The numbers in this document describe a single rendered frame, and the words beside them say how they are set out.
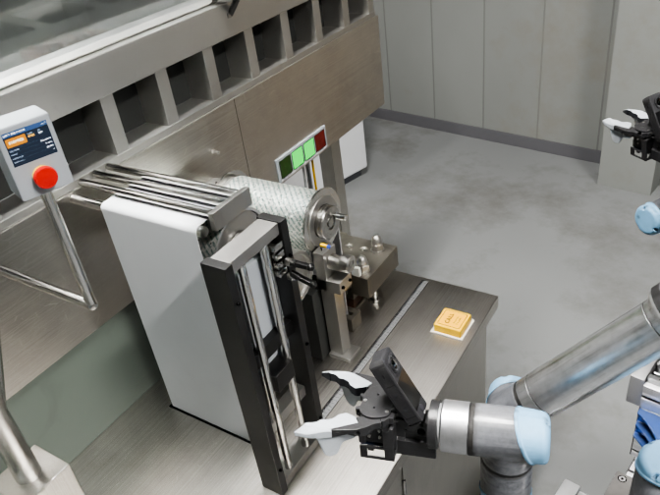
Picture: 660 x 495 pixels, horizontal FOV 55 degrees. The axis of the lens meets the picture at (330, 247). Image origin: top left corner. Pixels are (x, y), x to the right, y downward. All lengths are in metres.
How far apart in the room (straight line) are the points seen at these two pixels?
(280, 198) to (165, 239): 0.34
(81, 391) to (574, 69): 3.49
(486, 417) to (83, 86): 0.93
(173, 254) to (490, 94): 3.62
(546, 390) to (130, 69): 0.99
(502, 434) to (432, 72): 3.99
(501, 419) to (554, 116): 3.59
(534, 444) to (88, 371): 0.93
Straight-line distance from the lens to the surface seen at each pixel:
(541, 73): 4.36
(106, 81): 1.37
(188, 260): 1.15
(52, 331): 1.38
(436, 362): 1.53
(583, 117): 4.34
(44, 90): 1.29
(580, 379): 1.03
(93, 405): 1.52
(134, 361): 1.56
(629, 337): 0.99
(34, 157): 0.90
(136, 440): 1.52
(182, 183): 1.22
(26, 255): 1.30
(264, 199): 1.42
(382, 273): 1.64
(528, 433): 0.95
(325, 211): 1.37
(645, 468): 1.20
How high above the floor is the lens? 1.96
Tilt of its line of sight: 33 degrees down
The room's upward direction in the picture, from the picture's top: 8 degrees counter-clockwise
